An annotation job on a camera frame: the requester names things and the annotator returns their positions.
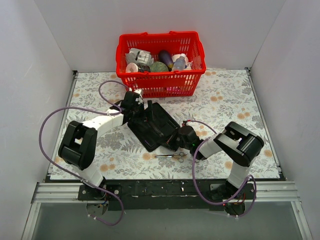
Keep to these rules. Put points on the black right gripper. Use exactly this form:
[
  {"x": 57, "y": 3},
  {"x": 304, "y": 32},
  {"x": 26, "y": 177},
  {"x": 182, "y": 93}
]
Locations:
[{"x": 172, "y": 140}]

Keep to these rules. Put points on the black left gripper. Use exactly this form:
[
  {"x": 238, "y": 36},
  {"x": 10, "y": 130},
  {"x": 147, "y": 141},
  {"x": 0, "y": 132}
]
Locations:
[{"x": 139, "y": 113}]

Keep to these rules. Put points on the silver thinning scissors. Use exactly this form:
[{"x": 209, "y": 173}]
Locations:
[{"x": 177, "y": 156}]

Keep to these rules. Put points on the black zip tool case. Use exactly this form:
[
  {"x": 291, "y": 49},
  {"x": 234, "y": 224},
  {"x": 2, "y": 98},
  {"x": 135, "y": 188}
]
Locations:
[{"x": 154, "y": 127}]

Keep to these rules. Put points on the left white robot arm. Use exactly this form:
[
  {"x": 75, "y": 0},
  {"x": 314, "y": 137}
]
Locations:
[{"x": 78, "y": 146}]

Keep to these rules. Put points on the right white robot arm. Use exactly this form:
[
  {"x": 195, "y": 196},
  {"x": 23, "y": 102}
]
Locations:
[{"x": 239, "y": 143}]

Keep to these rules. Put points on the white paper cup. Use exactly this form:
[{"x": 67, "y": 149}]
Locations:
[{"x": 132, "y": 68}]

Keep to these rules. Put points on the green round melon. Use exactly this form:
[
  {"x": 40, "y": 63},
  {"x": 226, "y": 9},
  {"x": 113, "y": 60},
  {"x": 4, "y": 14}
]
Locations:
[{"x": 158, "y": 67}]

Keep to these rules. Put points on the red plastic shopping basket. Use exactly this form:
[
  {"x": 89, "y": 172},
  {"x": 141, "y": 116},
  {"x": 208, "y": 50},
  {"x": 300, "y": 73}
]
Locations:
[{"x": 162, "y": 84}]

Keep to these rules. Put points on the crumpled silver foil pouch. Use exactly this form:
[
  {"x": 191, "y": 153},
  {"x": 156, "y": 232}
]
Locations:
[{"x": 139, "y": 56}]

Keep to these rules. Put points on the purple eggplant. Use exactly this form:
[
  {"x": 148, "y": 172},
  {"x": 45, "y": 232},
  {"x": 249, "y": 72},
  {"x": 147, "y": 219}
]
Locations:
[{"x": 166, "y": 58}]

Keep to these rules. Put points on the clear plastic bottle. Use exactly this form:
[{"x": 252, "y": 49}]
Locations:
[{"x": 179, "y": 64}]

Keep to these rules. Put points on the white bowl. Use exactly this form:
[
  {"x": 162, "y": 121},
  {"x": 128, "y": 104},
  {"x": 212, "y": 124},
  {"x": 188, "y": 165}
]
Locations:
[{"x": 176, "y": 56}]

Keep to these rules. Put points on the white pump bottle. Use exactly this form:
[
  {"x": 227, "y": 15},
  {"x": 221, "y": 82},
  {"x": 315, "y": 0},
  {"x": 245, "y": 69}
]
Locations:
[{"x": 188, "y": 66}]

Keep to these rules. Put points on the black table edge rail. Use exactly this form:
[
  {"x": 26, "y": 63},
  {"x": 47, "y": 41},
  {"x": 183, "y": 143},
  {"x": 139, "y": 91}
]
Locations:
[{"x": 157, "y": 194}]

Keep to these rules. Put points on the aluminium frame rail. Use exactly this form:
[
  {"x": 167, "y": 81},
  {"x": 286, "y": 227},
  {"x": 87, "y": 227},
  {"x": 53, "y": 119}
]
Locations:
[{"x": 76, "y": 221}]

